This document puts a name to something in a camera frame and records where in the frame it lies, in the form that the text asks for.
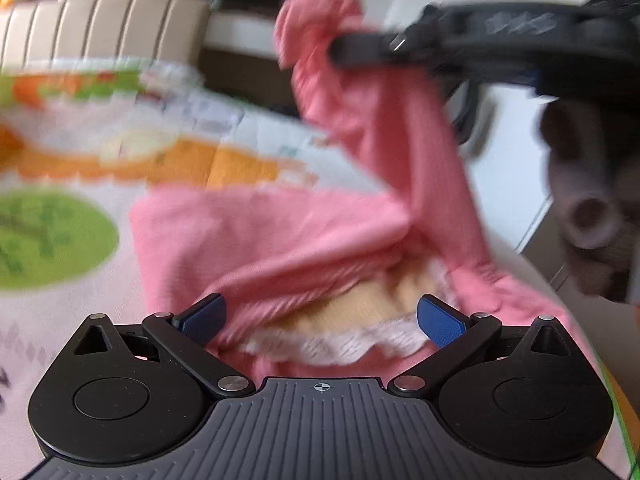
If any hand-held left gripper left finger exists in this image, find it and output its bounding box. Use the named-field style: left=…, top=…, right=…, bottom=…
left=74, top=292, right=257, bottom=400

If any white desk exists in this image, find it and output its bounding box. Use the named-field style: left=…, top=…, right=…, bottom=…
left=202, top=10, right=301, bottom=106

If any beige padded headboard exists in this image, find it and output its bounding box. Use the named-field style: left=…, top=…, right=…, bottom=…
left=0, top=0, right=211, bottom=68

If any printed cartoon blanket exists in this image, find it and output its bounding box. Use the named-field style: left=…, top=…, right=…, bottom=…
left=0, top=57, right=640, bottom=480

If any person's right hand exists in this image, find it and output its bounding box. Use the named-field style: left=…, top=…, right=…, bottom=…
left=539, top=97, right=640, bottom=306

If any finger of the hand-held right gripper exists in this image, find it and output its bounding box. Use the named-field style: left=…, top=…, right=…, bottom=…
left=329, top=30, right=431, bottom=71

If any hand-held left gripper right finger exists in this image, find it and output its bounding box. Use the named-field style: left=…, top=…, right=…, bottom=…
left=387, top=294, right=572, bottom=400

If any pink ribbed garment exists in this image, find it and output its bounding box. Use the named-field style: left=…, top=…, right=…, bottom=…
left=129, top=0, right=601, bottom=376

